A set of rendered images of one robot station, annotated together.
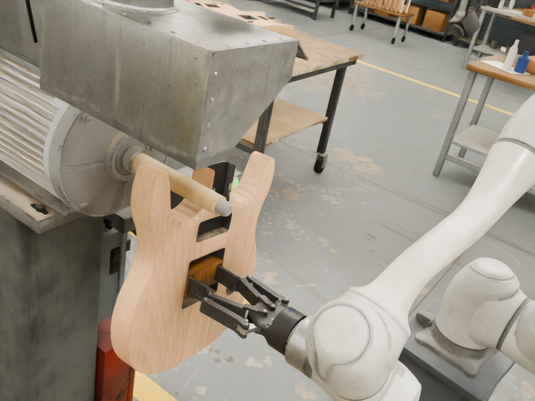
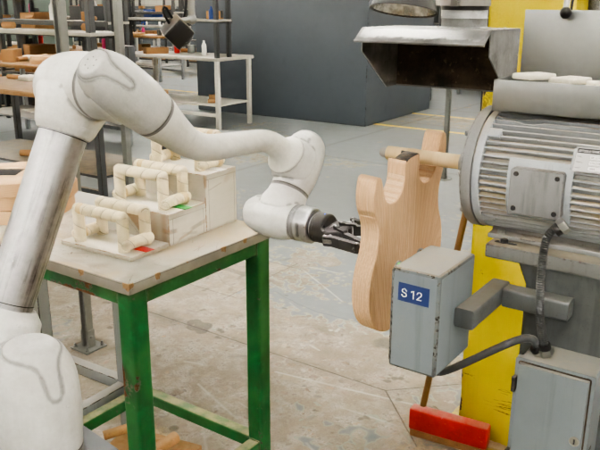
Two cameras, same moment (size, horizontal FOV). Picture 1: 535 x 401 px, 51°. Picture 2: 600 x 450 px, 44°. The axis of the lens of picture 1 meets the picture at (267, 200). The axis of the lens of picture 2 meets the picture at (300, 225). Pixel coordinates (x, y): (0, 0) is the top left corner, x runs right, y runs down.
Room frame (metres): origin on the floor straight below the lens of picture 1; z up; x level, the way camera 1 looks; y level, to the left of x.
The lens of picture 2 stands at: (2.43, 0.00, 1.58)
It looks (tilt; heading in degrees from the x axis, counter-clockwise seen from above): 17 degrees down; 184
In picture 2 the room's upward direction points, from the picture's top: straight up
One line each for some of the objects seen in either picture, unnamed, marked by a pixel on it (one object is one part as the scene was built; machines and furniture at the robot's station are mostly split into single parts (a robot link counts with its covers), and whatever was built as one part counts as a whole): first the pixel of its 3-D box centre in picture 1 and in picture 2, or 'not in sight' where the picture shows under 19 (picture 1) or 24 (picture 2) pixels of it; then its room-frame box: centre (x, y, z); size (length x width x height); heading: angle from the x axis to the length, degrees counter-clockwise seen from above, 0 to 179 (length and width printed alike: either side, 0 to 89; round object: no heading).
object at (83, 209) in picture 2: not in sight; (99, 212); (0.58, -0.69, 1.04); 0.20 x 0.03 x 0.03; 62
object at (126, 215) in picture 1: (151, 210); (483, 303); (1.08, 0.25, 1.02); 0.19 x 0.04 x 0.04; 149
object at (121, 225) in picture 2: not in sight; (122, 234); (0.62, -0.61, 0.99); 0.03 x 0.03 x 0.09
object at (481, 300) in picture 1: (481, 300); (33, 392); (1.23, -0.60, 0.87); 0.18 x 0.16 x 0.22; 52
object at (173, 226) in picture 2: not in sight; (153, 216); (0.40, -0.59, 0.98); 0.27 x 0.16 x 0.09; 63
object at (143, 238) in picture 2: not in sight; (137, 240); (0.59, -0.58, 0.96); 0.11 x 0.03 x 0.03; 153
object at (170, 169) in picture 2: not in sight; (160, 167); (0.37, -0.57, 1.12); 0.20 x 0.03 x 0.03; 62
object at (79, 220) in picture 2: not in sight; (79, 224); (0.54, -0.76, 0.99); 0.03 x 0.03 x 0.09
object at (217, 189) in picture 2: not in sight; (187, 192); (0.27, -0.52, 1.02); 0.27 x 0.15 x 0.17; 63
